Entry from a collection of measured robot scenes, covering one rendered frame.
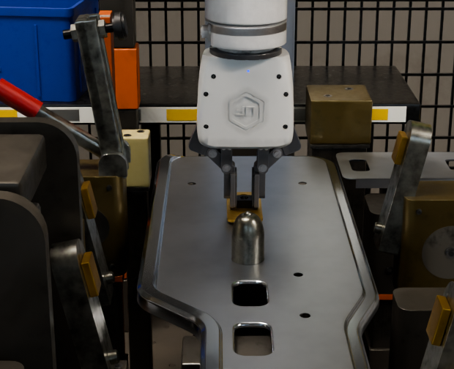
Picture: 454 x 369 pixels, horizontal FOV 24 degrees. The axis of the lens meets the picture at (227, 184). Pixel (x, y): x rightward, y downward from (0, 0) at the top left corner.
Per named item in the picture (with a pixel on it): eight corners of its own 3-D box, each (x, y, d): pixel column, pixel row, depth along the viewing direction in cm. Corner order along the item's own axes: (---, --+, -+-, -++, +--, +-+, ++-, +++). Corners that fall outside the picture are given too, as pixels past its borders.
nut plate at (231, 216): (263, 222, 113) (263, 211, 112) (227, 222, 113) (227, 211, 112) (260, 194, 121) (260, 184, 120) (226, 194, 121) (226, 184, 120)
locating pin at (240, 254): (264, 280, 104) (265, 217, 102) (231, 280, 104) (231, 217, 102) (263, 266, 107) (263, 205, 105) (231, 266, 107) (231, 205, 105)
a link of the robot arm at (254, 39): (200, 26, 106) (200, 56, 107) (289, 26, 106) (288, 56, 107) (201, 10, 113) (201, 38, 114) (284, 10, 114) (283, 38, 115)
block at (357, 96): (360, 348, 149) (373, 99, 137) (303, 348, 149) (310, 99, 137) (354, 321, 157) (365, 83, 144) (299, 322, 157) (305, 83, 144)
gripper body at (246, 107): (195, 46, 107) (196, 152, 111) (297, 46, 107) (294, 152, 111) (197, 30, 114) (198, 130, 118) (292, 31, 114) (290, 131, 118)
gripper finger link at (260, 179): (252, 150, 113) (252, 209, 115) (283, 150, 113) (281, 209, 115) (252, 141, 116) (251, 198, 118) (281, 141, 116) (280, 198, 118)
